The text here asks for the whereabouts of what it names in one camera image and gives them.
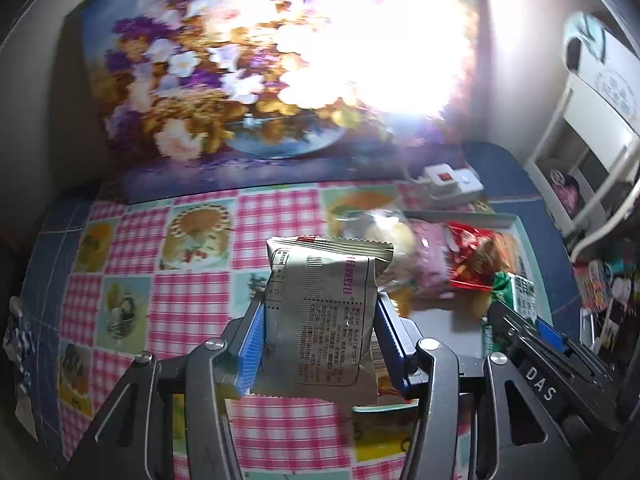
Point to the white rack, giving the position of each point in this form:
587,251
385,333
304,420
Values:
600,150

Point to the tan snack packet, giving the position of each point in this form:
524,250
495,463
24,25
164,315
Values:
502,251

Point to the round pastry clear wrapper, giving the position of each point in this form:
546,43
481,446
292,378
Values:
397,237

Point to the small white wheel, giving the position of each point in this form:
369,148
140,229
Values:
556,177

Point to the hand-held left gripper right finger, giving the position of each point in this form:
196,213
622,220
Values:
390,345

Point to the white printed box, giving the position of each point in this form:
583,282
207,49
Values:
615,85

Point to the blue cloth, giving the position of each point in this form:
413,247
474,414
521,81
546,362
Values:
530,200

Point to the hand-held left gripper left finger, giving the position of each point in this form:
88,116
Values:
252,350

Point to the teal plastic object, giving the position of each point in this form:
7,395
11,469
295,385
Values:
612,267

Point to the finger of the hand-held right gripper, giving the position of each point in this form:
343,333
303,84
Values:
507,327
550,332

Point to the white plug adapter red switch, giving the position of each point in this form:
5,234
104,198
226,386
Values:
442,177

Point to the red gold snack packet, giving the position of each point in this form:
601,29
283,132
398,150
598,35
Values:
470,260

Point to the shallow white box green rim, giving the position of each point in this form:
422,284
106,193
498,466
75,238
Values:
440,332

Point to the green white snack packet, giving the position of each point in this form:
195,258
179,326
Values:
521,292
487,337

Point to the pink snack packet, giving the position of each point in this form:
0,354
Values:
434,260

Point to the crumpled silver foil wrapper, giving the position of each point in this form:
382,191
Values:
17,345

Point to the silver grey snack packet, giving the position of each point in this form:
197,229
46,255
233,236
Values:
320,320

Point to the colourful patterned box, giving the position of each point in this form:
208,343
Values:
592,285

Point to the flower painting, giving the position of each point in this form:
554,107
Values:
200,85

